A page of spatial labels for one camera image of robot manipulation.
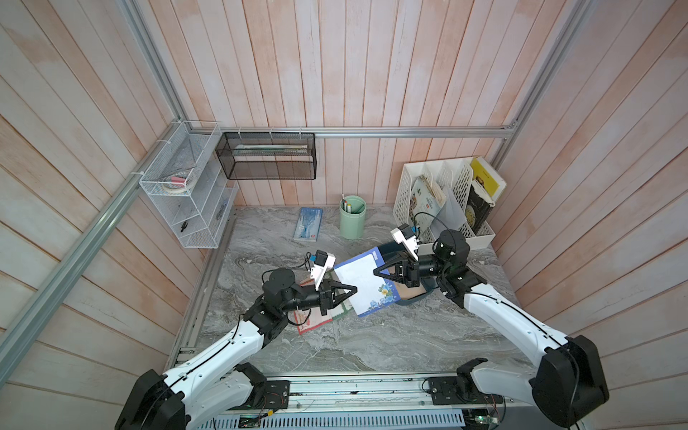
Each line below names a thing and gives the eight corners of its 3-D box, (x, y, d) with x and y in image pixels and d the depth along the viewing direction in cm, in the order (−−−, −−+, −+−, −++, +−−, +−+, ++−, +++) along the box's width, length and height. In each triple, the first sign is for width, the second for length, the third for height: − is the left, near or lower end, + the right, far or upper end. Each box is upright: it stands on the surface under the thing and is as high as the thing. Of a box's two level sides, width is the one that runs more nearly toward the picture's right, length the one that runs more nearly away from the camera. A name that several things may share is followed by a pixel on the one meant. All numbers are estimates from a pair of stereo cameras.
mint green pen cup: (339, 239, 111) (339, 215, 99) (339, 220, 118) (339, 195, 106) (364, 239, 111) (367, 215, 99) (362, 220, 118) (365, 195, 106)
